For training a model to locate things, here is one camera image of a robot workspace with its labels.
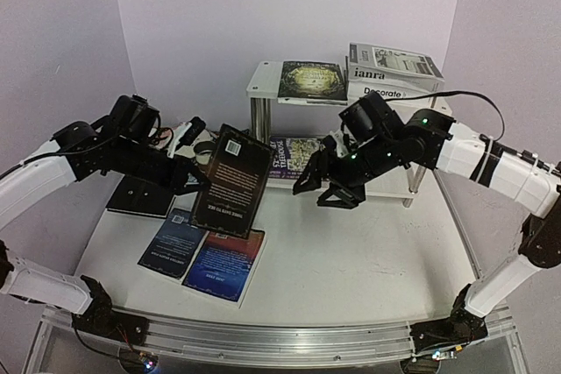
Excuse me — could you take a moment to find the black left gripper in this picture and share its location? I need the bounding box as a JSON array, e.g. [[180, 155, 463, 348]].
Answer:
[[113, 137, 213, 195]]

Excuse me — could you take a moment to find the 52-Storey Treehouse book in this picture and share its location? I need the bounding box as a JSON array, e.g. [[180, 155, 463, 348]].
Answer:
[[269, 136, 321, 180]]

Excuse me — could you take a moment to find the black notebook with barcode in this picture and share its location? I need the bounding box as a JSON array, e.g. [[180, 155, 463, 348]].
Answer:
[[105, 176, 175, 219]]

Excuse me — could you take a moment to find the black paperback book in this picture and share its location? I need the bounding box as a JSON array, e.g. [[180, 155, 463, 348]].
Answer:
[[189, 124, 274, 240]]

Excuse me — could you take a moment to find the dark blue paperback book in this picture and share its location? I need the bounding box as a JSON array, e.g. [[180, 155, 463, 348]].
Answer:
[[138, 208, 206, 279]]

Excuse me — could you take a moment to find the blue orange paperback book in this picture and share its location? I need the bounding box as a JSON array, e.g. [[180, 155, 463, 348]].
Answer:
[[181, 230, 267, 308]]

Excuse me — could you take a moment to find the dark green hardcover book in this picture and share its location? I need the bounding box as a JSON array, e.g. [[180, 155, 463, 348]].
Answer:
[[277, 61, 347, 105]]

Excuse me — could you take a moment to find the brown Decorate book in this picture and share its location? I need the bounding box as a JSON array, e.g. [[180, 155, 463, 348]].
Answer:
[[347, 81, 433, 108]]

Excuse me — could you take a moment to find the grey photo cover book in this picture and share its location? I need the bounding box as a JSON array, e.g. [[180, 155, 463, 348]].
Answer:
[[347, 43, 445, 93]]

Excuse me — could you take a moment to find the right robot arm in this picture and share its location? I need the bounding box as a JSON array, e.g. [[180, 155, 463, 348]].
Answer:
[[292, 92, 560, 359]]

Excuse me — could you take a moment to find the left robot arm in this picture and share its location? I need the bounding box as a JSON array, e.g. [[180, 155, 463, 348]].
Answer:
[[1, 95, 209, 340]]

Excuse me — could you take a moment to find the glass cup with brown band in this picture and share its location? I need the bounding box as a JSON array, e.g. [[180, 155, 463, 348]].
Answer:
[[193, 140, 217, 166]]

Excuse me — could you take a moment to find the white two-tier shelf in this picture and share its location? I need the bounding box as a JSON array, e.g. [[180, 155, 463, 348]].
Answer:
[[246, 61, 452, 208]]

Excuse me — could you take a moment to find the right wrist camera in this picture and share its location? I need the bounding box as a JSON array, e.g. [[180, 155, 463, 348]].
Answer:
[[322, 130, 349, 159]]

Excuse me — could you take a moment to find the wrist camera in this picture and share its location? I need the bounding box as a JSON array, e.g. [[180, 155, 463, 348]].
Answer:
[[167, 116, 206, 159], [322, 130, 349, 159]]

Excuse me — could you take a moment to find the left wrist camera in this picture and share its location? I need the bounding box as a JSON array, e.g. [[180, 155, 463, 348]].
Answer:
[[167, 116, 206, 159]]

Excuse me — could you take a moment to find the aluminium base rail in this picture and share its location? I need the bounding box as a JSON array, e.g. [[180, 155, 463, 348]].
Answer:
[[41, 294, 516, 362]]

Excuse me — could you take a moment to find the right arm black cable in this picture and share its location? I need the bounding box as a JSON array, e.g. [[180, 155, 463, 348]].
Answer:
[[394, 89, 505, 147]]

